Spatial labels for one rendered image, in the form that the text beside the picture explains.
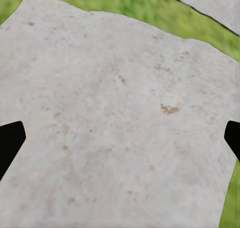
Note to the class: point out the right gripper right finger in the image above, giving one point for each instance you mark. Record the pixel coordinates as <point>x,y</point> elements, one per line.
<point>232,137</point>

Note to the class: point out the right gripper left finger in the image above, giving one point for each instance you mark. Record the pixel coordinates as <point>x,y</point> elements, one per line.
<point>12,137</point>

